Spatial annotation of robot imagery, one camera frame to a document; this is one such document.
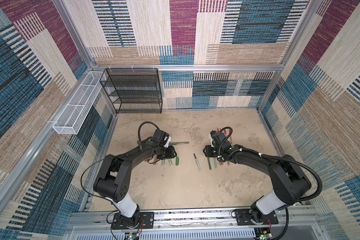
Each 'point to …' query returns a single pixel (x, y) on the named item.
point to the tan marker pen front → (228, 162)
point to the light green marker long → (197, 163)
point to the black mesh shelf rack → (133, 90)
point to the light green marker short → (215, 162)
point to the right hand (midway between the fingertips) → (206, 152)
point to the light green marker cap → (163, 161)
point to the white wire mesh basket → (70, 120)
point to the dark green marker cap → (177, 161)
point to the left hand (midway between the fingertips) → (174, 152)
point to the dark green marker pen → (209, 164)
